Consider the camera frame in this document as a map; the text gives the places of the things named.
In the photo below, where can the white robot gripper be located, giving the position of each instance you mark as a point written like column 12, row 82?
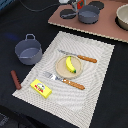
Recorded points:
column 73, row 3

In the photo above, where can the grey toy frying pan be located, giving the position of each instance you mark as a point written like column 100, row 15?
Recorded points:
column 88, row 14

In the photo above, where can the yellow toy banana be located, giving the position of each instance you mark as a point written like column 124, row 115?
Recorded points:
column 69, row 65

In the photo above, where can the dark grey toy pot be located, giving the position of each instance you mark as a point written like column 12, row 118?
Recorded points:
column 29, row 50

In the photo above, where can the reddish brown toy sausage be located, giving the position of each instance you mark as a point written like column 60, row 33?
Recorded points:
column 15, row 79

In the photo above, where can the red toy tomato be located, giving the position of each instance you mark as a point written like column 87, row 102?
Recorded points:
column 80, row 4

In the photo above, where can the black burner disc front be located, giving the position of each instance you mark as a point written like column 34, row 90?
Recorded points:
column 67, row 14

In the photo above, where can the black burner disc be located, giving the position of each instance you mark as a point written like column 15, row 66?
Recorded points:
column 98, row 4
column 67, row 14

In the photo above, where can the black burner disc rear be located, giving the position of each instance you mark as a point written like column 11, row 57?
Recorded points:
column 98, row 4

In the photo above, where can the pink toy stove board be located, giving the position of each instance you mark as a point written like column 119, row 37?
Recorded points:
column 104, row 27

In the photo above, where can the beige bowl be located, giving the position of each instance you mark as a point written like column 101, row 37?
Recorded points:
column 122, row 15

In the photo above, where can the black tablecloth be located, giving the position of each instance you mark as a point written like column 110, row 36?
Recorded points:
column 31, row 16

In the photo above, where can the round wooden plate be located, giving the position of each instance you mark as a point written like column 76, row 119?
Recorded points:
column 62, row 70

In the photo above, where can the yellow toy butter box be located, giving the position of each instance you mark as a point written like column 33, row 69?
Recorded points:
column 41, row 88

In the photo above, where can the beige woven placemat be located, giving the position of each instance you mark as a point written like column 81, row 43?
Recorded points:
column 68, row 79

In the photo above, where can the wooden handled toy knife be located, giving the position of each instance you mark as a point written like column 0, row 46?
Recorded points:
column 79, row 56

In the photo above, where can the wooden handled toy fork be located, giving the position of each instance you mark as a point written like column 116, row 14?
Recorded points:
column 54, row 77

